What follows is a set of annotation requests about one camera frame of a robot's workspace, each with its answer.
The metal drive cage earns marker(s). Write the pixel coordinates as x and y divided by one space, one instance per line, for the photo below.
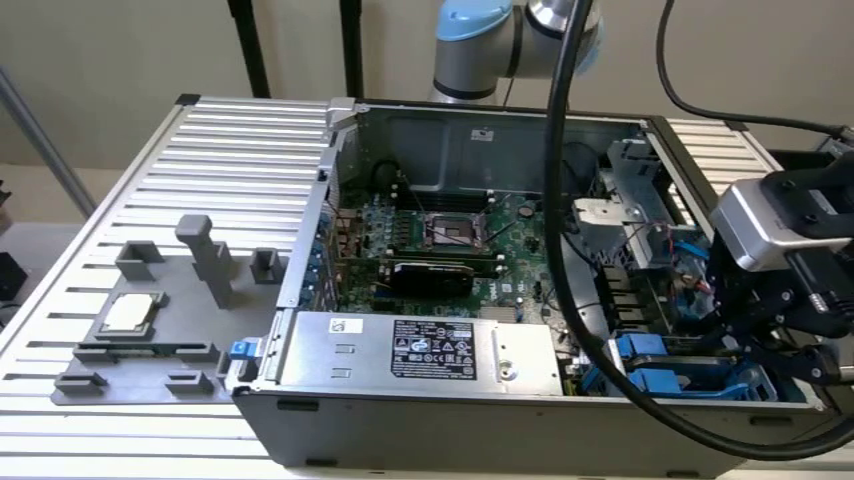
620 210

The silver power supply unit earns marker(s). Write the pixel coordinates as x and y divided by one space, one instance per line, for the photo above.
374 360

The silver CPU chip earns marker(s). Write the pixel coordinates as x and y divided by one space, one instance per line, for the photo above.
129 312

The black stand pole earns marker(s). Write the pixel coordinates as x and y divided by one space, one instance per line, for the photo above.
249 50
351 50

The small black box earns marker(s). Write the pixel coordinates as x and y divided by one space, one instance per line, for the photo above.
9 277

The grey-blue disk bay cage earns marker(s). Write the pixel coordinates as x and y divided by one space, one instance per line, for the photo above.
727 387

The black flat panel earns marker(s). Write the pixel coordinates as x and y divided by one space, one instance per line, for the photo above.
794 160

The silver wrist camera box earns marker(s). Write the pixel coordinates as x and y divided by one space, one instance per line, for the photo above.
754 225

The blue plastic case latch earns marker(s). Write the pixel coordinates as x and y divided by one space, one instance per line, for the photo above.
243 349

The hard disk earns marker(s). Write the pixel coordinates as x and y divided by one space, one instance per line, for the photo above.
643 347

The grey plastic parts rack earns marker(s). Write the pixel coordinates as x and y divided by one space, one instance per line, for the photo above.
187 320

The black graphics card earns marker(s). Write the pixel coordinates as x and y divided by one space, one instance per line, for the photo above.
430 282

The grey metal post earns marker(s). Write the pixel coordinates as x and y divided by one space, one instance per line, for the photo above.
55 165

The open black PC case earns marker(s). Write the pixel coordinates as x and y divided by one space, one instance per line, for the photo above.
467 435

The aluminium frame rail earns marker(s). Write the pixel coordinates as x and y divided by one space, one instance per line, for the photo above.
842 142

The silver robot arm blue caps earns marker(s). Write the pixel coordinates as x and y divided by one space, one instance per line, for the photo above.
467 55

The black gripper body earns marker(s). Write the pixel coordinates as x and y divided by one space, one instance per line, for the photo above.
827 300

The CPU socket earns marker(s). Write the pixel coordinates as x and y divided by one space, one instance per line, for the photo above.
450 230

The green motherboard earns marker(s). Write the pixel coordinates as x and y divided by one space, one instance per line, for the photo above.
514 260

